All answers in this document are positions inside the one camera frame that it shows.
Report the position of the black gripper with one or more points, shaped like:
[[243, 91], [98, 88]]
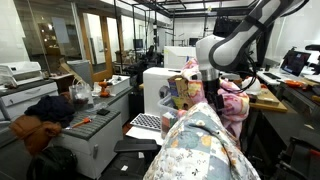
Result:
[[210, 87]]

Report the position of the pink patterned fleece blanket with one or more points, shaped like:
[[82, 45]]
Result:
[[233, 103]]

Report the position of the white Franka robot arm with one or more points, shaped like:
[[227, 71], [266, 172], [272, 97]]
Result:
[[233, 46]]

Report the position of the grey trash bin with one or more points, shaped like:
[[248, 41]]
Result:
[[80, 71]]

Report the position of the white safety helmet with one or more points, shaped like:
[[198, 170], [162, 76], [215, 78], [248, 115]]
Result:
[[255, 87]]

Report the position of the light wooden table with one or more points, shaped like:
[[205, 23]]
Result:
[[266, 106]]

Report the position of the white office desk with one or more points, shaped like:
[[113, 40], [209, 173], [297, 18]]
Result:
[[257, 74]]

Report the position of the floral patchwork quilt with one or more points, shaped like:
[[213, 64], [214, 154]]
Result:
[[196, 146]]

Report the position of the flat tan box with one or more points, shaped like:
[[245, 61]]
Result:
[[268, 97]]

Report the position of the black computer keyboard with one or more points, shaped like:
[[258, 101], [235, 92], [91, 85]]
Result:
[[271, 76]]

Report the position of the large white machine housing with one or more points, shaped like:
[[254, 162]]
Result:
[[175, 56]]

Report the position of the small black computer monitor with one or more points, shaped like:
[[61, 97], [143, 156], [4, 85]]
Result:
[[138, 44], [193, 41]]

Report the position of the large white cardboard box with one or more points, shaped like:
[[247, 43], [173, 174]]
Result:
[[153, 90]]

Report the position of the black equipment rack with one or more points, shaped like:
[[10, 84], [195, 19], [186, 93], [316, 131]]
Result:
[[263, 46]]

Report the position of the dark grey desk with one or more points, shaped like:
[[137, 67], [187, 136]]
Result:
[[290, 116]]

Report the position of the dotted calibration board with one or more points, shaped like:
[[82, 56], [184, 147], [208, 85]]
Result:
[[146, 121]]

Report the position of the orange flat object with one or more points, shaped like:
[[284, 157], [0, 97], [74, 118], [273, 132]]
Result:
[[295, 84]]

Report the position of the white paper sheet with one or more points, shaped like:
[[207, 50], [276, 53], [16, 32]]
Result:
[[143, 135]]

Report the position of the open black laptop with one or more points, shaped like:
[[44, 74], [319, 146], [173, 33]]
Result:
[[295, 63]]

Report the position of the grey long counter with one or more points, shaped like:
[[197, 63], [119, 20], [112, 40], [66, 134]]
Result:
[[121, 106]]

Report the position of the small white open box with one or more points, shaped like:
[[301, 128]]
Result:
[[120, 86]]

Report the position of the small black flat device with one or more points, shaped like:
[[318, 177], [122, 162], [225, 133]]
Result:
[[103, 112]]

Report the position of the wooden framed glass door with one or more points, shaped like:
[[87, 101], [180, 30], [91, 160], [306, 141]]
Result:
[[107, 60]]

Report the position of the grey ribbed foam mat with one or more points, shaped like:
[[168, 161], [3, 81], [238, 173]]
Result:
[[96, 125]]

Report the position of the white low cabinet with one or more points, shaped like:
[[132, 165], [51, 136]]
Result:
[[86, 150]]

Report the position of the flattened brown cardboard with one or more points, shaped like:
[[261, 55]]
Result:
[[65, 68]]

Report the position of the dark navy jacket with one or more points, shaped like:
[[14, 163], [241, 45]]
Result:
[[50, 108]]

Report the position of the black backpack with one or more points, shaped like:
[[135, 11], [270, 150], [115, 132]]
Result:
[[50, 165]]

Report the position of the white drawer cabinet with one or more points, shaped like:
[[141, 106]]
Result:
[[30, 96]]

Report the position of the white office printer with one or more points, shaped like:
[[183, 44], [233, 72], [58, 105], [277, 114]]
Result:
[[20, 71]]

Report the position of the black metal frame structure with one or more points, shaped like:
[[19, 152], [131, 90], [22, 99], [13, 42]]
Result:
[[115, 33]]

